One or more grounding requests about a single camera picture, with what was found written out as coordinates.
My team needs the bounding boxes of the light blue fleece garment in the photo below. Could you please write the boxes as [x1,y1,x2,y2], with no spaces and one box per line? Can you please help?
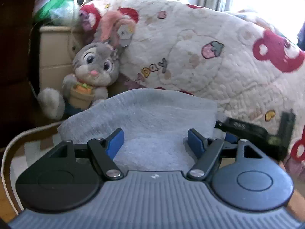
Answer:
[58,89,226,172]

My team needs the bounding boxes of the checkered storage bag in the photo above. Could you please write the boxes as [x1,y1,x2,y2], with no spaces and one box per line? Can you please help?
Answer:
[1,122,61,214]

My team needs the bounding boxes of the cream bedside drawer cabinet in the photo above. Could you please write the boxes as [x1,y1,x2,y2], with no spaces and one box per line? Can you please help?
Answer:
[39,26,84,90]

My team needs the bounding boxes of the grey bunny plush toy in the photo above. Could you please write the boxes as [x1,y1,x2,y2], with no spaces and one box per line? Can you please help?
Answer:
[38,9,139,120]

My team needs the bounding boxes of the white quilt with red bears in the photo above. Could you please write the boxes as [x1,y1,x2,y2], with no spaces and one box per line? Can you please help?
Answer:
[80,0,304,178]

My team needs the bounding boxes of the green plush toy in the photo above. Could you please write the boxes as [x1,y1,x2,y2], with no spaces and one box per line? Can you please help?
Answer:
[32,0,80,26]

